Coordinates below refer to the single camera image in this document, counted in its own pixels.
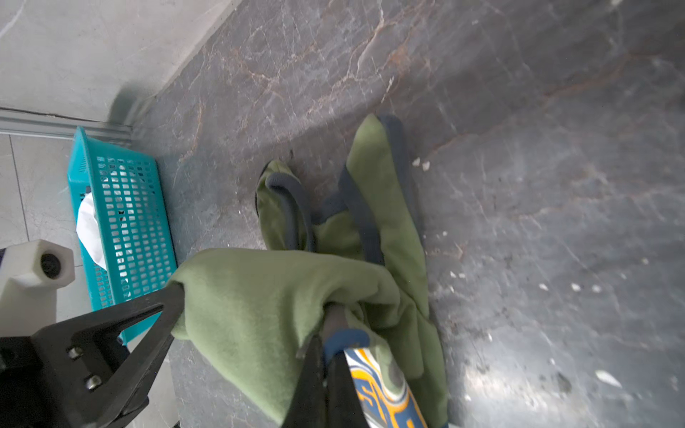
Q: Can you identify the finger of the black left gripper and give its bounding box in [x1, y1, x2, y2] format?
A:
[30, 282, 185, 427]

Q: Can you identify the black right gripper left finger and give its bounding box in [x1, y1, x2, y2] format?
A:
[281, 335, 326, 428]

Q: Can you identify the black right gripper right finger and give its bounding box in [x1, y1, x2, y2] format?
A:
[326, 352, 369, 428]

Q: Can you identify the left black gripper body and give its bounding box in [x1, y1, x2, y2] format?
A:
[1, 333, 70, 427]

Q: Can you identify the green tank top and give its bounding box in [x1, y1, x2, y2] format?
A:
[171, 114, 449, 427]

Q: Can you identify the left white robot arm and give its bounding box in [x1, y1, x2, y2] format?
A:
[1, 240, 184, 427]

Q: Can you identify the white tank top in basket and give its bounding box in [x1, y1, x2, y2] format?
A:
[76, 193, 106, 269]

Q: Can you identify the teal plastic basket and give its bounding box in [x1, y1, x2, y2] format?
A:
[67, 128, 177, 311]

